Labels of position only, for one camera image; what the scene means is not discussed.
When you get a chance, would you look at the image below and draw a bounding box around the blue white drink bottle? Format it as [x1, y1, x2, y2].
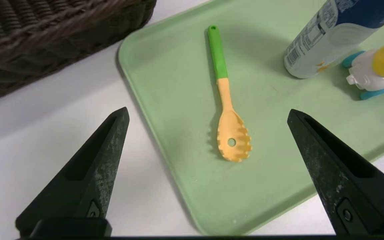
[284, 0, 384, 79]

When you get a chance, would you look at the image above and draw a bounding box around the yellow duck scooter toy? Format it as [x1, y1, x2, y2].
[342, 32, 384, 100]

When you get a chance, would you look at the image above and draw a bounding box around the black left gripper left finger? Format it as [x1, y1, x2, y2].
[15, 107, 130, 237]

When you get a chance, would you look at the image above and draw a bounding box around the light green plastic tray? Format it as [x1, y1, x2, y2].
[117, 0, 384, 235]

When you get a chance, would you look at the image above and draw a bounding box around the dark brown wicker basket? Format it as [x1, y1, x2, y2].
[0, 0, 157, 101]

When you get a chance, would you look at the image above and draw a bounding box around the green yellow pasta spoon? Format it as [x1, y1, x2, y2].
[207, 25, 252, 163]

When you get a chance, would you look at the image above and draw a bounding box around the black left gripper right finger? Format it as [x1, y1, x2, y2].
[287, 108, 384, 235]

